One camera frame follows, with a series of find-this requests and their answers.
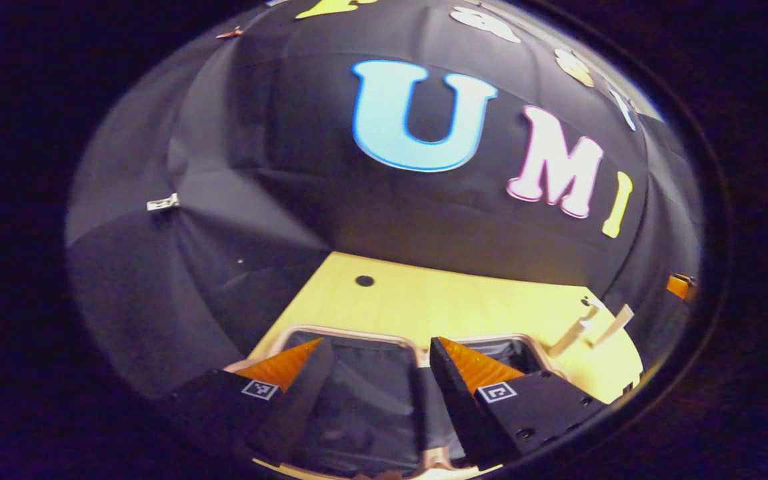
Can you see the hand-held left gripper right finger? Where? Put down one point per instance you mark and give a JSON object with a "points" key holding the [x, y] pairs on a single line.
{"points": [[460, 413]]}

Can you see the small white clip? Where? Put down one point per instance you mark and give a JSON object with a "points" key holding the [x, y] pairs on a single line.
{"points": [[162, 202]]}

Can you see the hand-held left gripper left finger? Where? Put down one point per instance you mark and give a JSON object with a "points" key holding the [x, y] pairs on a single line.
{"points": [[290, 413]]}

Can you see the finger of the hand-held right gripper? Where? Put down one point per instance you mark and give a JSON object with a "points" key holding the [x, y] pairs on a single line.
{"points": [[679, 286]]}

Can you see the white pump bottle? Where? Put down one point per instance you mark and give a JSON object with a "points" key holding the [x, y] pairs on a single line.
{"points": [[567, 340]]}

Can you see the small red clip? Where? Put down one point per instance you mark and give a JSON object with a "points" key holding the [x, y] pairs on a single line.
{"points": [[229, 32]]}

